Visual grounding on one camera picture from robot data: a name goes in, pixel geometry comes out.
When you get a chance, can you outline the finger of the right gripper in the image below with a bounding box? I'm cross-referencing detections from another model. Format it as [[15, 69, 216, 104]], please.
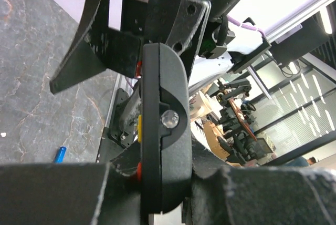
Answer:
[[49, 0, 142, 94]]

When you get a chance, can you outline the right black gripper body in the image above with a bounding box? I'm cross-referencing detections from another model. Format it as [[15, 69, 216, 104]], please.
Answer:
[[119, 0, 228, 78]]

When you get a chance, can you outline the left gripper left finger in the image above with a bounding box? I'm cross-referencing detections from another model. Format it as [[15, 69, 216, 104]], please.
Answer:
[[1, 143, 140, 224]]

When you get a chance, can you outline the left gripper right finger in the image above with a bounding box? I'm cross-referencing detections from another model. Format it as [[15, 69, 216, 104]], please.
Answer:
[[181, 136, 335, 224]]

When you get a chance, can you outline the black remote control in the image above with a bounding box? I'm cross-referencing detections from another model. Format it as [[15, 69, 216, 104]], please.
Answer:
[[141, 43, 192, 214]]

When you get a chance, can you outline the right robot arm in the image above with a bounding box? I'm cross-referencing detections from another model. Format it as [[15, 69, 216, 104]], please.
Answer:
[[49, 0, 270, 98]]

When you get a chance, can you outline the blue battery near base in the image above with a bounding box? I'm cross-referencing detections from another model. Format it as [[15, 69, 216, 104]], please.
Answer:
[[54, 146, 67, 163]]

